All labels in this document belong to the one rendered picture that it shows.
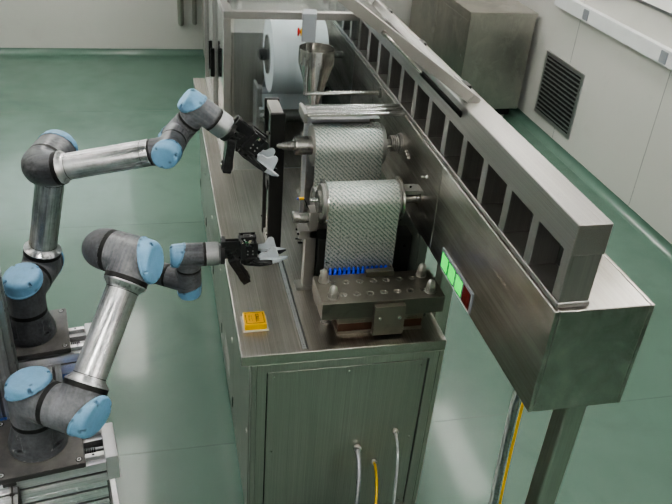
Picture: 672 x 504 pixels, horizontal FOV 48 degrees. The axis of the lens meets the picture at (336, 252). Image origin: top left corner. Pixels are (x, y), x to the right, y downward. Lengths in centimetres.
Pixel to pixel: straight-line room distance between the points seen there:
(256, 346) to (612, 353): 105
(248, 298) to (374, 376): 50
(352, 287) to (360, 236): 17
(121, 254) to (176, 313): 199
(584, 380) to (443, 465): 150
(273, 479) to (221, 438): 66
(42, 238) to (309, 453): 112
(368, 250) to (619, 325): 95
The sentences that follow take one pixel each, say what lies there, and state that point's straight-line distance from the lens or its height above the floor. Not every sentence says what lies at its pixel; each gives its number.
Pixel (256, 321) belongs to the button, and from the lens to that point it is 241.
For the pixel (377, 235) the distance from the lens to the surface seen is 246.
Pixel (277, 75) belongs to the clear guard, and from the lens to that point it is 326.
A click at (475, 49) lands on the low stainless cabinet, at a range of 657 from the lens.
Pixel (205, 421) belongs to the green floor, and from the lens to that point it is 340.
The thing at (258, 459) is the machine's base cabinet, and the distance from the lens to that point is 262.
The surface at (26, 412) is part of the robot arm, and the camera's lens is 208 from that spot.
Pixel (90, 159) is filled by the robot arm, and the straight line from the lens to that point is 219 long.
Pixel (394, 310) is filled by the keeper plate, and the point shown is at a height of 100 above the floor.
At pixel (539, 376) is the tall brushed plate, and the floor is 125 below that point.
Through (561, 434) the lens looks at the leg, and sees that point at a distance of 213.
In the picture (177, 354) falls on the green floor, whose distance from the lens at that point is 375.
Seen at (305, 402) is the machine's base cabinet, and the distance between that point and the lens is 248.
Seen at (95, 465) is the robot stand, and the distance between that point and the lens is 224.
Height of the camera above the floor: 238
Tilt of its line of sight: 32 degrees down
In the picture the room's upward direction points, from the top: 5 degrees clockwise
